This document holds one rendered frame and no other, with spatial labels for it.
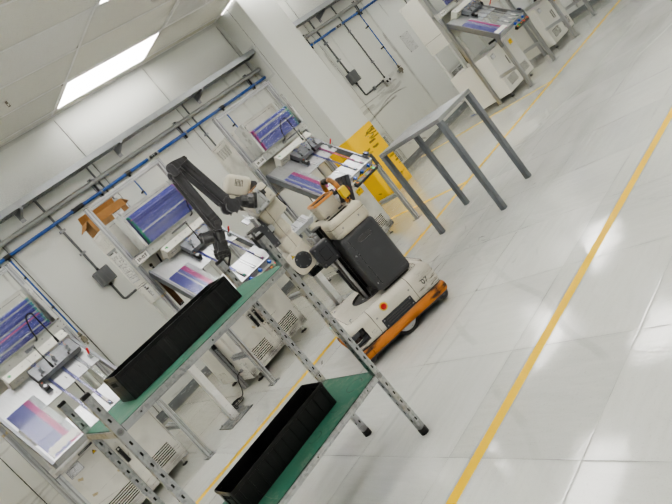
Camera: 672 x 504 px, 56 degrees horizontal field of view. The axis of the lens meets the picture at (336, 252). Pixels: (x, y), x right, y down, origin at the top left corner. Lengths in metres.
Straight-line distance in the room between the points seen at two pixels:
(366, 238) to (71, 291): 3.59
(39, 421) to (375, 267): 2.37
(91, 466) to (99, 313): 2.15
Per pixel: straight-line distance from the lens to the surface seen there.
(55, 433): 4.46
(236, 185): 3.69
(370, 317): 3.66
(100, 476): 4.73
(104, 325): 6.49
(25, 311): 4.86
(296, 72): 7.78
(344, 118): 7.87
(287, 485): 2.46
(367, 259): 3.65
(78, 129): 7.04
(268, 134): 5.95
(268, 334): 5.21
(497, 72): 8.31
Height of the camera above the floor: 1.29
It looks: 10 degrees down
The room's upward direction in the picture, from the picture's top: 39 degrees counter-clockwise
